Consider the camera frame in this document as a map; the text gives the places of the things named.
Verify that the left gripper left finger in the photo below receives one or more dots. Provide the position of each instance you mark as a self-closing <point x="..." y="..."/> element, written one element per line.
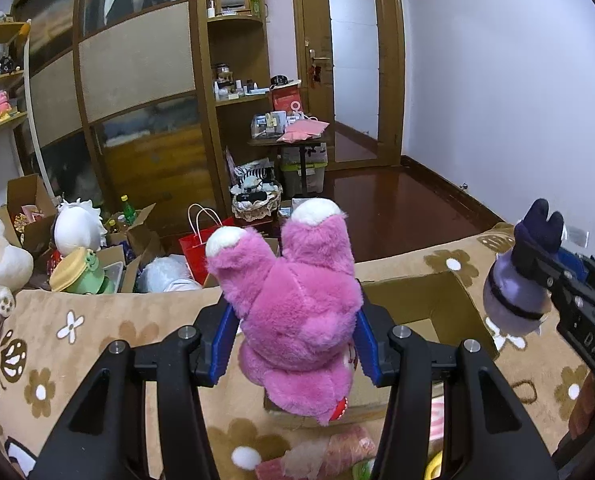
<point x="101" y="433"/>

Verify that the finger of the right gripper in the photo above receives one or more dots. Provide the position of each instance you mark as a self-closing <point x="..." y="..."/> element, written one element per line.
<point x="535" y="272"/>
<point x="574" y="263"/>

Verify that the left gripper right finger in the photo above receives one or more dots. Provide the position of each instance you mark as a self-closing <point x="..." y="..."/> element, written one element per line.
<point x="487" y="432"/>

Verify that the purple chibi plush doll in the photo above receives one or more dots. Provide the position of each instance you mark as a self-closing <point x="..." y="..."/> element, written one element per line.
<point x="546" y="229"/>

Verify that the pink plush bear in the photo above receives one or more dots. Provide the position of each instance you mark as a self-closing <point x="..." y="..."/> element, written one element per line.
<point x="297" y="309"/>

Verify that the pink swirl roll cushion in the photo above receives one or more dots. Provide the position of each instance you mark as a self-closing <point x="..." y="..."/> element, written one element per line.
<point x="437" y="419"/>

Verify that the yellow plush dog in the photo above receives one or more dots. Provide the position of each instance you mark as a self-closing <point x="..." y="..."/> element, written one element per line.
<point x="434" y="467"/>

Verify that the green white tissue pack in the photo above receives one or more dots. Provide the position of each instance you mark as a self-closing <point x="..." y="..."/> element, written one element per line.
<point x="363" y="470"/>

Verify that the cardboard box on blanket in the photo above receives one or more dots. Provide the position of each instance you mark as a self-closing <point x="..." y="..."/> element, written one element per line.
<point x="430" y="315"/>

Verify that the green frog plush hat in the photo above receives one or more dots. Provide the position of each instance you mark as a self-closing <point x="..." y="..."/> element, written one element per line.
<point x="80" y="273"/>

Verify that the white plastic bag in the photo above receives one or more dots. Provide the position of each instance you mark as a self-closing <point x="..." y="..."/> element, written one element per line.
<point x="166" y="274"/>

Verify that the cardboard box with bottles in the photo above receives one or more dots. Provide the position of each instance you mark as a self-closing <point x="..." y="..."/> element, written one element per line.
<point x="138" y="239"/>

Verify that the white round plush doll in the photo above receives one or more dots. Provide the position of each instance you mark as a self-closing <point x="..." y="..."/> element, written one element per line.
<point x="78" y="225"/>

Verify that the green glass bottle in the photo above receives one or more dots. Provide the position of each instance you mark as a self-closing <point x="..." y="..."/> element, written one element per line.
<point x="130" y="214"/>

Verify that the open cardboard box left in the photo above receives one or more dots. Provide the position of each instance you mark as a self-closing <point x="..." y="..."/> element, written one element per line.
<point x="28" y="214"/>

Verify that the red paper gift bag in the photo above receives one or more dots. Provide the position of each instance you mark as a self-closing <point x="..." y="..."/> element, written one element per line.
<point x="203" y="221"/>

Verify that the clear plastic storage bin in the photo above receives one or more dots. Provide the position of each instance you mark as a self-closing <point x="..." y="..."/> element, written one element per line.
<point x="291" y="178"/>

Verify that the small dark side table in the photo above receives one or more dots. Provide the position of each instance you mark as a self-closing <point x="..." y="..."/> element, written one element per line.
<point x="312" y="155"/>

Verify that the wicker basket with lace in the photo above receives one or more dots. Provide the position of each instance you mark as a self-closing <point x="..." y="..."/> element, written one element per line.
<point x="257" y="203"/>

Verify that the pink papers on table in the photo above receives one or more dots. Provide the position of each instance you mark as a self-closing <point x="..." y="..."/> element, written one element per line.
<point x="303" y="130"/>

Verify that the red box on shelf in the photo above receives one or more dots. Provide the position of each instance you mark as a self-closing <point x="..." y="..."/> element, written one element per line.
<point x="287" y="99"/>

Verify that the wooden door with glass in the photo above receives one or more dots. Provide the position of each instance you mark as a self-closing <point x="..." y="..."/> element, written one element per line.
<point x="351" y="59"/>

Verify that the large wooden wardrobe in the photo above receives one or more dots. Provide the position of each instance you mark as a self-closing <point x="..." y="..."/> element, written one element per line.
<point x="126" y="101"/>

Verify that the wooden wall shelf left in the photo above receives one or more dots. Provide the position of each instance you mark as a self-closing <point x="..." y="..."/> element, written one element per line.
<point x="14" y="38"/>

